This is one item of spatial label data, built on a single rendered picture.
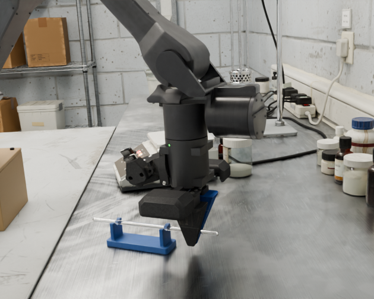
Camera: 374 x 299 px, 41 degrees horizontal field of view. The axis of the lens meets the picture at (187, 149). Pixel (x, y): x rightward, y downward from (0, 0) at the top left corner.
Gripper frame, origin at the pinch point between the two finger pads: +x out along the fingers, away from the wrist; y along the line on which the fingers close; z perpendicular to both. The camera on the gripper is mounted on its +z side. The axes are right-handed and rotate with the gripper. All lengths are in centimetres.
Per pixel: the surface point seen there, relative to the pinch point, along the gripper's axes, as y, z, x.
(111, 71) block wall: -237, 154, 2
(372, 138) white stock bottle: -39.3, -21.5, -3.5
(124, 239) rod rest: 0.7, 10.5, 3.7
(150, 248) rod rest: 1.6, 5.8, 4.1
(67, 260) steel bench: 7.0, 16.1, 4.7
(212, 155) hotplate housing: -30.6, 7.8, -1.1
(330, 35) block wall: -103, -6, -21
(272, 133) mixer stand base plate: -71, 5, 3
